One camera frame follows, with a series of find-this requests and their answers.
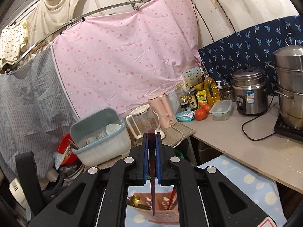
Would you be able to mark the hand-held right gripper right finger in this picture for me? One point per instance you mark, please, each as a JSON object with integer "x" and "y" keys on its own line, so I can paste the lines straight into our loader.
{"x": 158, "y": 158}

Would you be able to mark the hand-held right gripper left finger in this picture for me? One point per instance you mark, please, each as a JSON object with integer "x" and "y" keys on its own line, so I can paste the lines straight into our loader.
{"x": 144, "y": 158}

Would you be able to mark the dark red chopstick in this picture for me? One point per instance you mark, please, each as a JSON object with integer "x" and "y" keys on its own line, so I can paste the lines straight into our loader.
{"x": 151, "y": 160}

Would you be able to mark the gold flower spoon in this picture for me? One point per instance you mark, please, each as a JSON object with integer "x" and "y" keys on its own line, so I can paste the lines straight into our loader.
{"x": 135, "y": 199}

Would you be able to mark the pink perforated utensil basket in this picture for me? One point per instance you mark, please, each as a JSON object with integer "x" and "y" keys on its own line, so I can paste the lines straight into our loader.
{"x": 161, "y": 208}

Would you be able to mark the white ceramic bowl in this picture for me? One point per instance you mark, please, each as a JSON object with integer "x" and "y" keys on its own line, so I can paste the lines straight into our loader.
{"x": 113, "y": 130}

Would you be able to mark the grey-blue dish bin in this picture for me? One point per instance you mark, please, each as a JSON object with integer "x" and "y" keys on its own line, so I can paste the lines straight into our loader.
{"x": 99, "y": 151}

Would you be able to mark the pink electric kettle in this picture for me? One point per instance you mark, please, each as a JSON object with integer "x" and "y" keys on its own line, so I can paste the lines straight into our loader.
{"x": 163, "y": 111}

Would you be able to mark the blue wet wipes packet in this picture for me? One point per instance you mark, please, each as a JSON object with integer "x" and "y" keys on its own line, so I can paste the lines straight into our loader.
{"x": 185, "y": 116}

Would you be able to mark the stack of white dishes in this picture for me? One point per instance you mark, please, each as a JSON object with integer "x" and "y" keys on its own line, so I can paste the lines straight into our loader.
{"x": 94, "y": 140}

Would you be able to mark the red tomato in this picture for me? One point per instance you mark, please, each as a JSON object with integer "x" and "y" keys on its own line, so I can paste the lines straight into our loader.
{"x": 208, "y": 107}
{"x": 200, "y": 114}

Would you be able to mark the dark soy sauce bottle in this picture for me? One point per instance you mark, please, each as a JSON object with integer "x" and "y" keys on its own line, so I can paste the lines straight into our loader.
{"x": 192, "y": 102}

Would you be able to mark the clear condiment bottle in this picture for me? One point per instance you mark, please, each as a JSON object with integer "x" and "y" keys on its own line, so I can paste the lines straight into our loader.
{"x": 183, "y": 98}

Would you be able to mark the yellow seasoning packet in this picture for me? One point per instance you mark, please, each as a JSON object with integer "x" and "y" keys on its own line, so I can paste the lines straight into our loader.
{"x": 201, "y": 97}

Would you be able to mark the glass food container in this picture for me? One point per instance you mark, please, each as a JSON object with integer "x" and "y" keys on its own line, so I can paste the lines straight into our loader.
{"x": 220, "y": 110}

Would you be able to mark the red plastic basin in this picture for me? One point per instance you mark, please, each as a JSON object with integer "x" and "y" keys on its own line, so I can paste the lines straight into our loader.
{"x": 62, "y": 151}

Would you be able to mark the blue planet print tablecloth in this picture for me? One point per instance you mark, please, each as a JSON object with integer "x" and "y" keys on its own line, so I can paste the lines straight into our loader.
{"x": 236, "y": 189}

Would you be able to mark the yellow cooking oil bottle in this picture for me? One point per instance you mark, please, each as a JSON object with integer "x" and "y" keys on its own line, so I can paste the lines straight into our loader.
{"x": 211, "y": 92}

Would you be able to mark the white and green carton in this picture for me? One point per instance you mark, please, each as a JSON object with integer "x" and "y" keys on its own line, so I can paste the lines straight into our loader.
{"x": 191, "y": 76}

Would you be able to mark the white pump bottle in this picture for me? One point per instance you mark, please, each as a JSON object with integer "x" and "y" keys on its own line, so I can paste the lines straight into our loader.
{"x": 219, "y": 92}

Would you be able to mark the small steel pot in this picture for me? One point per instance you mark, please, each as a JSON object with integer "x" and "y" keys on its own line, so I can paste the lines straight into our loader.
{"x": 226, "y": 93}

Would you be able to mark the pink dotted cloth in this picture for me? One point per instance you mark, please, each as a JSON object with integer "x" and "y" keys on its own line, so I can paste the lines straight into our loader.
{"x": 118, "y": 52}

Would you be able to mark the steel rice cooker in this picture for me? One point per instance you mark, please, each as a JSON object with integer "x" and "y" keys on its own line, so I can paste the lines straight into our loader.
{"x": 251, "y": 99}

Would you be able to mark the black chair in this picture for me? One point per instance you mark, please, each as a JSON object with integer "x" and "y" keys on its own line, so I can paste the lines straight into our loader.
{"x": 28, "y": 175}

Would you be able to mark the grey striped cloth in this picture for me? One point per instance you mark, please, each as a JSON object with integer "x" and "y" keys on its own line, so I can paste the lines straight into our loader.
{"x": 28, "y": 104}

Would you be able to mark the black induction cooker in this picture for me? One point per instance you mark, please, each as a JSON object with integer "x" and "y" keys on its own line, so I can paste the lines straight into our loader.
{"x": 286, "y": 133}

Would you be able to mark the white appliance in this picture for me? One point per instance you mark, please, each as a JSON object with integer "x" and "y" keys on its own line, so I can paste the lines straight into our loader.
{"x": 17, "y": 191}

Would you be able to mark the steel steamer pot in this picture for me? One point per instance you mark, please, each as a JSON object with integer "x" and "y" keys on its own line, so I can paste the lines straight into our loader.
{"x": 291, "y": 80}

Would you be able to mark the cream hanging cloth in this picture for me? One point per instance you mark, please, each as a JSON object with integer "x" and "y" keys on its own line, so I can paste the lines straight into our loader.
{"x": 52, "y": 16}

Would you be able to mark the cream patterned garment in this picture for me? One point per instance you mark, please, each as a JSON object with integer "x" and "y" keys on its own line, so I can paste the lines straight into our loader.
{"x": 11, "y": 42}

